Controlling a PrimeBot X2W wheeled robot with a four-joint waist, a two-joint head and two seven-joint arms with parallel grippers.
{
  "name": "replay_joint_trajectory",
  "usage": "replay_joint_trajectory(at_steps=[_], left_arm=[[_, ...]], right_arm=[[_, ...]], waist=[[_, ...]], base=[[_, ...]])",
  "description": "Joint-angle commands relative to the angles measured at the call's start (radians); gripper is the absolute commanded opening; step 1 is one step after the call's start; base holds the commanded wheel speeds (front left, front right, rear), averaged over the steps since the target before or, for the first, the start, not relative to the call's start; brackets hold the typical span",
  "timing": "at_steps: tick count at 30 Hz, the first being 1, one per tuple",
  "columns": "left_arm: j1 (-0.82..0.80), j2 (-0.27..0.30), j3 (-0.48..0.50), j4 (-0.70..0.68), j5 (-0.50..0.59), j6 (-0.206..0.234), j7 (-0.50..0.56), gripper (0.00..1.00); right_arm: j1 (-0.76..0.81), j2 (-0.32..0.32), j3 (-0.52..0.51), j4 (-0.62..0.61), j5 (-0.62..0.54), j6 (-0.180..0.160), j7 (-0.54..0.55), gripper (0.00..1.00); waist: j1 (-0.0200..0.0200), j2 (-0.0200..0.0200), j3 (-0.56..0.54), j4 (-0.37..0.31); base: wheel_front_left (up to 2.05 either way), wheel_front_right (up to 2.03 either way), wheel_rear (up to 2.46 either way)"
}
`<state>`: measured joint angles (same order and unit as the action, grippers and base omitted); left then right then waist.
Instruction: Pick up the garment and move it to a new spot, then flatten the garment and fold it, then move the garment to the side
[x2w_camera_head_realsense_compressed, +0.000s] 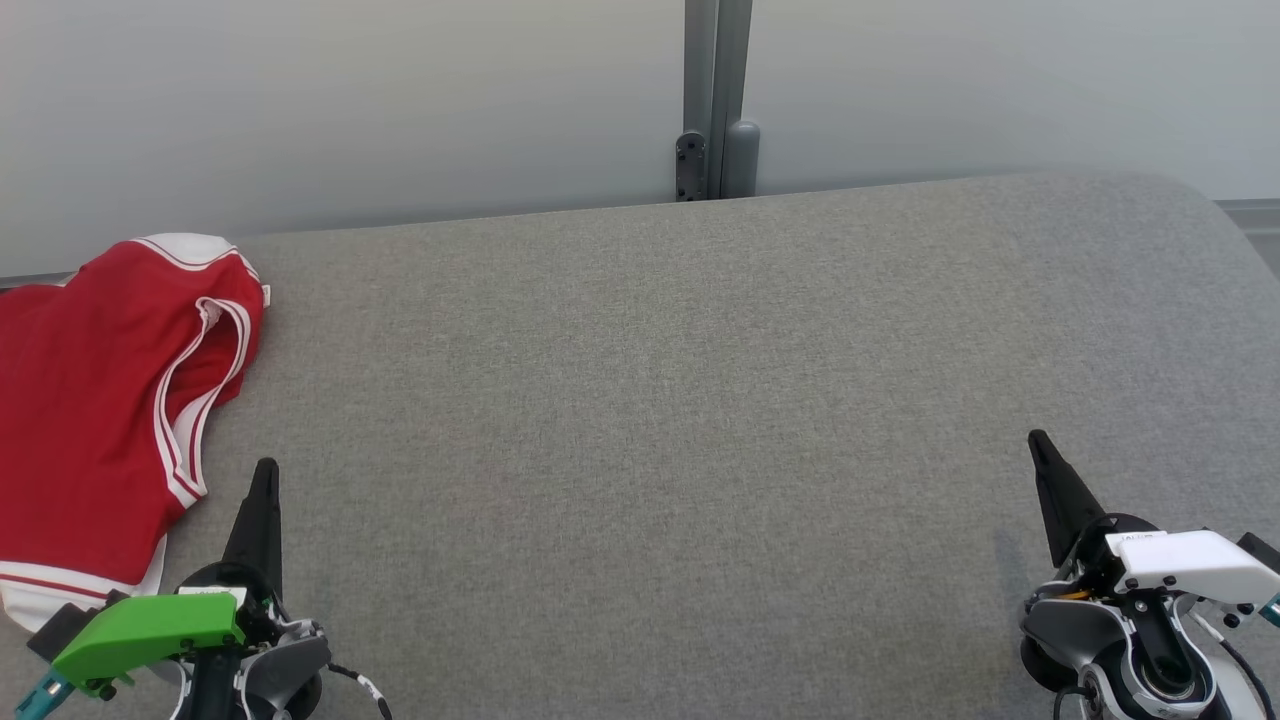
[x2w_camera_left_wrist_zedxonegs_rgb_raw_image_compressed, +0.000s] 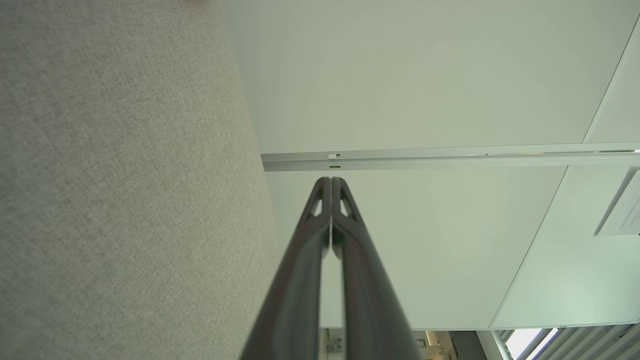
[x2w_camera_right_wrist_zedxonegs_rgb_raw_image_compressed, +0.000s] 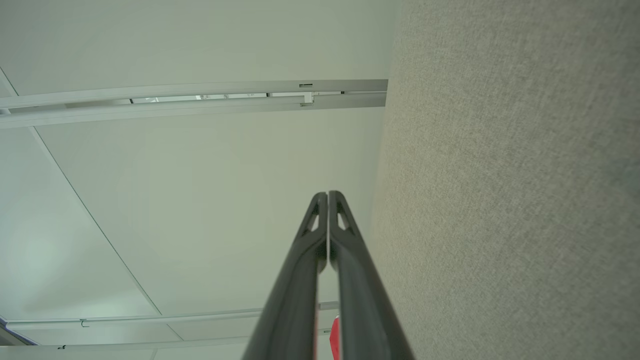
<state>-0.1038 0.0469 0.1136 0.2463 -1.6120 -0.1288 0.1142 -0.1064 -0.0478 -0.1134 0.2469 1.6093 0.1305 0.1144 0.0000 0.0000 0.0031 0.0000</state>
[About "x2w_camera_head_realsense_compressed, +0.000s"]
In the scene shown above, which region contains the dark metal hinge bracket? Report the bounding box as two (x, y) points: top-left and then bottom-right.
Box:
(675, 130), (708, 203)

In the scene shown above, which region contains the grey cylindrical post cap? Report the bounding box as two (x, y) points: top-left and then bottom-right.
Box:
(722, 120), (761, 198)

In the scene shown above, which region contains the grey metal post bracket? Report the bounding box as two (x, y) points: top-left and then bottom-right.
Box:
(683, 0), (754, 201)

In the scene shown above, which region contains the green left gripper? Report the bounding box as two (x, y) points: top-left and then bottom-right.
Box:
(52, 458), (291, 699)

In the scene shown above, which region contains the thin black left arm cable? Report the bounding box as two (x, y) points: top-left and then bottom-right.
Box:
(325, 662), (394, 720)

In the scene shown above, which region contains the left camera cable teal plug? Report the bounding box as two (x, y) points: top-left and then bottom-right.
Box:
(14, 672), (77, 720)

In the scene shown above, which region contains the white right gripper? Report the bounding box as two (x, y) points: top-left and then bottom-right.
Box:
(1028, 430), (1280, 613)

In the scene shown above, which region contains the red white basketball jersey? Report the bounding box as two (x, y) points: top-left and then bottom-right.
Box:
(0, 233), (271, 633)

